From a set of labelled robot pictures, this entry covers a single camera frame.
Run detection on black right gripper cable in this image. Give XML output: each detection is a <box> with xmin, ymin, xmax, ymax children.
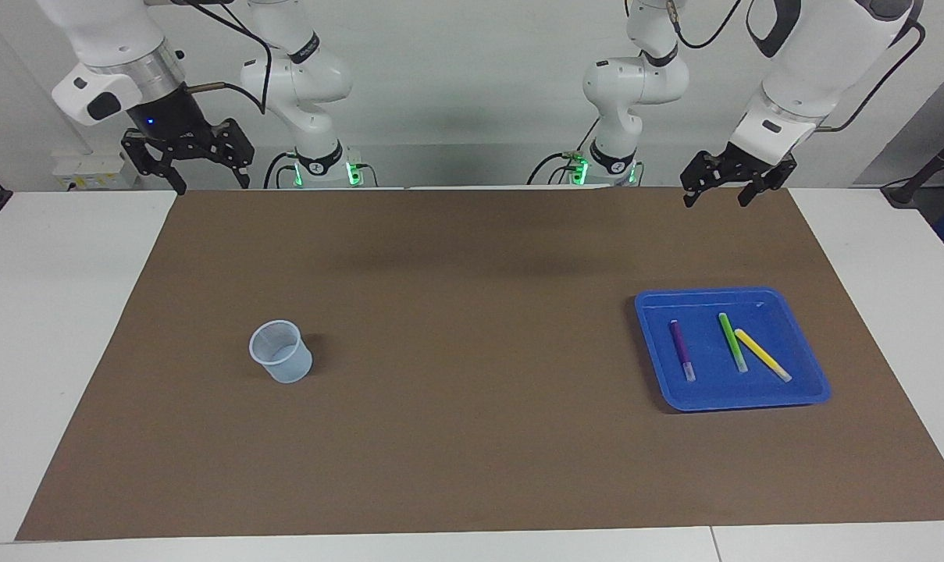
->
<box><xmin>171</xmin><ymin>0</ymin><xmax>274</xmax><ymax>116</ymax></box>

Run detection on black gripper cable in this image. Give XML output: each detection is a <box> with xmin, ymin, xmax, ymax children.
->
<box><xmin>171</xmin><ymin>0</ymin><xmax>274</xmax><ymax>116</ymax></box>
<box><xmin>669</xmin><ymin>0</ymin><xmax>927</xmax><ymax>133</ymax></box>

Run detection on clear plastic cup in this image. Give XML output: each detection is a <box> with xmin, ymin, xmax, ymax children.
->
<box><xmin>250</xmin><ymin>320</ymin><xmax>314</xmax><ymax>384</ymax></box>

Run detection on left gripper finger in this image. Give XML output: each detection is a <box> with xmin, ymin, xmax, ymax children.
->
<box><xmin>680</xmin><ymin>150</ymin><xmax>733</xmax><ymax>208</ymax></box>
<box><xmin>737</xmin><ymin>155</ymin><xmax>798</xmax><ymax>208</ymax></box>

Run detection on black stand pole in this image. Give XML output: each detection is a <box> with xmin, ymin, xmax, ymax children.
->
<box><xmin>882</xmin><ymin>125</ymin><xmax>944</xmax><ymax>208</ymax></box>

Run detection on green pen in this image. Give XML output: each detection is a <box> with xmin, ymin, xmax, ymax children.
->
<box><xmin>718</xmin><ymin>313</ymin><xmax>749</xmax><ymax>374</ymax></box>

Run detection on purple pen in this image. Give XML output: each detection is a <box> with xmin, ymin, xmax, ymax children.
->
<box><xmin>669</xmin><ymin>319</ymin><xmax>696</xmax><ymax>382</ymax></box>

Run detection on brown table mat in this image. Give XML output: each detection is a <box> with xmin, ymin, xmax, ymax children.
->
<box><xmin>15</xmin><ymin>186</ymin><xmax>944</xmax><ymax>542</ymax></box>

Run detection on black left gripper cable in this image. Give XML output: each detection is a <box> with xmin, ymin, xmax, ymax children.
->
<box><xmin>669</xmin><ymin>0</ymin><xmax>927</xmax><ymax>133</ymax></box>

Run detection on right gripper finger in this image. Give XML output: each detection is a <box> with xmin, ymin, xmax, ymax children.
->
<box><xmin>206</xmin><ymin>118</ymin><xmax>256</xmax><ymax>190</ymax></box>
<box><xmin>120</xmin><ymin>131</ymin><xmax>188</xmax><ymax>197</ymax></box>

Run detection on blue plastic tray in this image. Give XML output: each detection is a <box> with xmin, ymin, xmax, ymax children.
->
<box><xmin>634</xmin><ymin>286</ymin><xmax>832</xmax><ymax>413</ymax></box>

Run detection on yellow pen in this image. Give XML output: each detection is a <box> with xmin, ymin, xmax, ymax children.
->
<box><xmin>734</xmin><ymin>328</ymin><xmax>793</xmax><ymax>383</ymax></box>

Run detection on black base power cable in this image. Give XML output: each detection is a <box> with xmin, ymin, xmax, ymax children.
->
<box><xmin>264</xmin><ymin>151</ymin><xmax>297</xmax><ymax>189</ymax></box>
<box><xmin>528</xmin><ymin>113</ymin><xmax>602</xmax><ymax>187</ymax></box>

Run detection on white wall socket box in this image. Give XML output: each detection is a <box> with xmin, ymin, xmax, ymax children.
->
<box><xmin>52</xmin><ymin>151</ymin><xmax>139</xmax><ymax>190</ymax></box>

